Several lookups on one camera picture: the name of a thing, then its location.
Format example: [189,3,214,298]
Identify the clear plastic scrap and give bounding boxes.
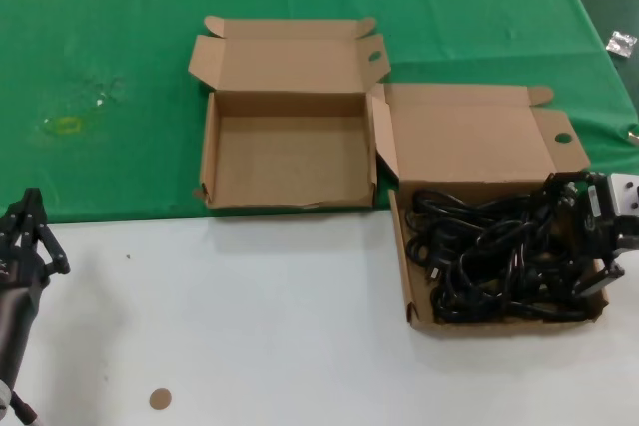
[74,74,126,108]

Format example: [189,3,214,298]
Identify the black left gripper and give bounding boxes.
[0,188,71,382]

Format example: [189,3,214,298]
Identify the cardboard box with round hole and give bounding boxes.
[371,82,613,335]

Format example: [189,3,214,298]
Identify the cardboard box with oval hole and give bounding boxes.
[188,16,392,211]

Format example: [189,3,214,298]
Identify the small clear plastic bag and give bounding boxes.
[606,30,639,58]

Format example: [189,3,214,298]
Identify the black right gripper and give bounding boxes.
[546,171,625,300]

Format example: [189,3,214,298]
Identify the green table cloth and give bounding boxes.
[0,0,639,225]

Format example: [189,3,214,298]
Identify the black power cable grey plug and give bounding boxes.
[426,240,545,297]

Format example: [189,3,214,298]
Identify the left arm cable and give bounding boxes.
[9,388,42,426]

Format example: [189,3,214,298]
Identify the round brown cardboard disc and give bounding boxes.
[149,388,173,411]

